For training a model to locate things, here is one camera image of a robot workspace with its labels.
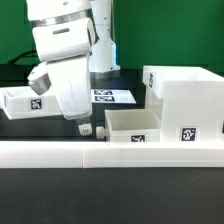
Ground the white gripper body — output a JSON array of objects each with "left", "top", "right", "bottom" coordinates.
[{"left": 46, "top": 55, "right": 92, "bottom": 120}]

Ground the printed marker sheet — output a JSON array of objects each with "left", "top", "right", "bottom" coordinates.
[{"left": 91, "top": 89, "right": 136, "bottom": 104}]

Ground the white front drawer box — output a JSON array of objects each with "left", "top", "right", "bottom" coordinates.
[{"left": 96, "top": 109, "right": 161, "bottom": 143}]

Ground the white drawer box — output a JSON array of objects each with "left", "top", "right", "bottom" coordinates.
[
  {"left": 0, "top": 86, "right": 61, "bottom": 120},
  {"left": 96, "top": 109, "right": 161, "bottom": 143}
]

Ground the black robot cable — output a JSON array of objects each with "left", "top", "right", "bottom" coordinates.
[{"left": 7, "top": 49, "right": 39, "bottom": 66}]

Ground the white drawer cabinet frame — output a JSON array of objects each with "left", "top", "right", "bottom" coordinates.
[{"left": 142, "top": 65, "right": 224, "bottom": 142}]

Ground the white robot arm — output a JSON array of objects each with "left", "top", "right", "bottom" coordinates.
[{"left": 26, "top": 0, "right": 120, "bottom": 136}]

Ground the white L-shaped fence wall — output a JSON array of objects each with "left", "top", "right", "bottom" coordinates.
[{"left": 0, "top": 141, "right": 224, "bottom": 168}]

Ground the grey black gripper finger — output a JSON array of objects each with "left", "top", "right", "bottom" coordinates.
[{"left": 77, "top": 120, "right": 92, "bottom": 136}]

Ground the white rear drawer box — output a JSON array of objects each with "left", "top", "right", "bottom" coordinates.
[{"left": 0, "top": 86, "right": 61, "bottom": 120}]

